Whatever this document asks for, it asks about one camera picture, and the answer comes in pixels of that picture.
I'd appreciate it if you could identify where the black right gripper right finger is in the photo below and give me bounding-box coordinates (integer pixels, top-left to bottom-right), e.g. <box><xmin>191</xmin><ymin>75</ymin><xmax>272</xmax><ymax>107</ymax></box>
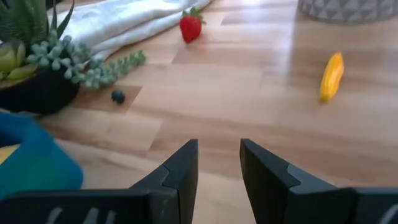
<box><xmin>239</xmin><ymin>139</ymin><xmax>355</xmax><ymax>224</ymax></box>

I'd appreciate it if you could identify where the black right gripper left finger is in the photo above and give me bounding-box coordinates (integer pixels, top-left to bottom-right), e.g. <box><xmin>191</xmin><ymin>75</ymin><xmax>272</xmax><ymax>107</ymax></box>
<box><xmin>129</xmin><ymin>139</ymin><xmax>199</xmax><ymax>224</ymax></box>

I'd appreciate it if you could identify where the small dark toy blueberry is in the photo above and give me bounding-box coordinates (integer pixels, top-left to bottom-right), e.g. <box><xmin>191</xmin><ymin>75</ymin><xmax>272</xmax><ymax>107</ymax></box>
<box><xmin>111</xmin><ymin>89</ymin><xmax>126</xmax><ymax>105</ymax></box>

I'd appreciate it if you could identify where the small yellow toy pepper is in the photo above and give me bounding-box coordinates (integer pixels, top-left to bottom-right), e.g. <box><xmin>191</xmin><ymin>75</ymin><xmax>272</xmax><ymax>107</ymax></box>
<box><xmin>318</xmin><ymin>52</ymin><xmax>345</xmax><ymax>104</ymax></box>

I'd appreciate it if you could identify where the red toy strawberry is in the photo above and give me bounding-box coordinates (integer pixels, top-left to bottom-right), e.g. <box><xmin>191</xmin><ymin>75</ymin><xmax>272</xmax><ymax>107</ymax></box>
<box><xmin>179</xmin><ymin>6</ymin><xmax>206</xmax><ymax>44</ymax></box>

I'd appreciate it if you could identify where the blue plastic tupperware container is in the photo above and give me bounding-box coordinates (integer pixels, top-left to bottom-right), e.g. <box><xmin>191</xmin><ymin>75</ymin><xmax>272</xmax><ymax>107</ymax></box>
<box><xmin>0</xmin><ymin>111</ymin><xmax>84</xmax><ymax>200</ymax></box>

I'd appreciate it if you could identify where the olive tan cloth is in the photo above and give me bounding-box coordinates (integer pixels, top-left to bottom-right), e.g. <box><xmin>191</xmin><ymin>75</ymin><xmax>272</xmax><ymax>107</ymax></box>
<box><xmin>57</xmin><ymin>139</ymin><xmax>259</xmax><ymax>224</ymax></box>

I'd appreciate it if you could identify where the succulent plant in black pot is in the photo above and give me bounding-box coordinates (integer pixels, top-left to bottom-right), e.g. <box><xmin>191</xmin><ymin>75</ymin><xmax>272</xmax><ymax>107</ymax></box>
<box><xmin>0</xmin><ymin>0</ymin><xmax>147</xmax><ymax>114</ymax></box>

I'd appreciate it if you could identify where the white checked dish towel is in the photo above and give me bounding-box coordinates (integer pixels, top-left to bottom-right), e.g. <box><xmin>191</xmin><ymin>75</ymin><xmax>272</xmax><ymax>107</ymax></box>
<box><xmin>46</xmin><ymin>0</ymin><xmax>212</xmax><ymax>62</ymax></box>

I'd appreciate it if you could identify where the succulent in white patterned pot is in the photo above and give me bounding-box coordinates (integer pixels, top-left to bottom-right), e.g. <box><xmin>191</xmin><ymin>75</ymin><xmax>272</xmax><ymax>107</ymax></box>
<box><xmin>297</xmin><ymin>0</ymin><xmax>398</xmax><ymax>24</ymax></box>

